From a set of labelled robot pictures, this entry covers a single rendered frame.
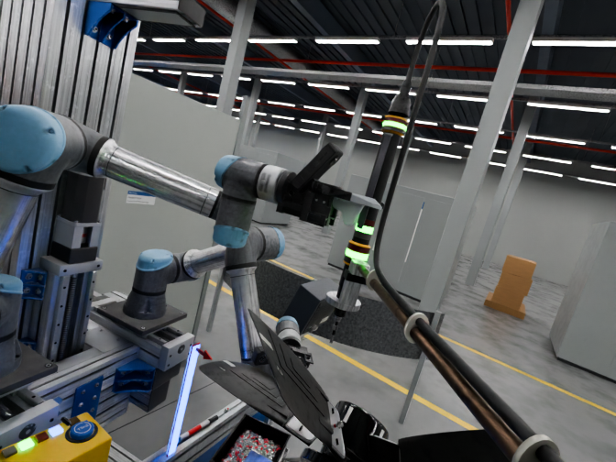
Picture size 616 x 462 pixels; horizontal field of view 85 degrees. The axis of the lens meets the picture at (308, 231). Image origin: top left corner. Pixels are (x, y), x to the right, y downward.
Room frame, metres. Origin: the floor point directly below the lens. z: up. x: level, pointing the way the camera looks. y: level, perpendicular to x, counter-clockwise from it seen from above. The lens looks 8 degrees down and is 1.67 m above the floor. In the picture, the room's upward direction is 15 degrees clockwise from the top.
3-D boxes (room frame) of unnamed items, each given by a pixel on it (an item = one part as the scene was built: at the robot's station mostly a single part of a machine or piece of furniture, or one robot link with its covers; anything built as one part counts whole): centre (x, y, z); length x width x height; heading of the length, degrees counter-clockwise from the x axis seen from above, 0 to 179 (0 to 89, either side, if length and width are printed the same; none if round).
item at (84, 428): (0.59, 0.33, 1.08); 0.04 x 0.04 x 0.02
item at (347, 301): (0.63, -0.10, 1.50); 0.09 x 0.07 x 0.10; 7
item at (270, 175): (0.70, 0.09, 1.64); 0.08 x 0.05 x 0.08; 162
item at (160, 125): (2.33, 1.04, 1.10); 1.21 x 0.05 x 2.20; 152
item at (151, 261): (1.20, 0.52, 1.20); 0.13 x 0.12 x 0.14; 151
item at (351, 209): (0.61, -0.07, 1.64); 0.09 x 0.03 x 0.06; 50
